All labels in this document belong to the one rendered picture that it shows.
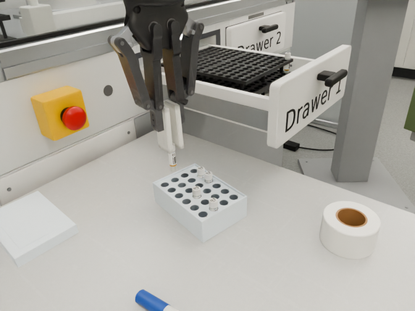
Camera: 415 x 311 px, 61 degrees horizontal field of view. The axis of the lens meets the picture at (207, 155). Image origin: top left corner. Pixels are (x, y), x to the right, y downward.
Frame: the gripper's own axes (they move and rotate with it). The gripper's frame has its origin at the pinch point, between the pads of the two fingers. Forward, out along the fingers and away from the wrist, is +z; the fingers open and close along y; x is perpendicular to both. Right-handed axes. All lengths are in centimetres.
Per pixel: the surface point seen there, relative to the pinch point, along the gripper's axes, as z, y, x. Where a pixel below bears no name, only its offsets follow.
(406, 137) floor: 89, -200, -38
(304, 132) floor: 89, -159, -87
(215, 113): 4.5, -14.4, -6.7
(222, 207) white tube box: 9.4, -1.1, 10.0
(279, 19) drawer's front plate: -2, -65, -35
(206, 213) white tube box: 9.6, 1.2, 9.4
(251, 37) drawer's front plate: 0, -50, -32
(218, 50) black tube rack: -1.1, -30.6, -24.5
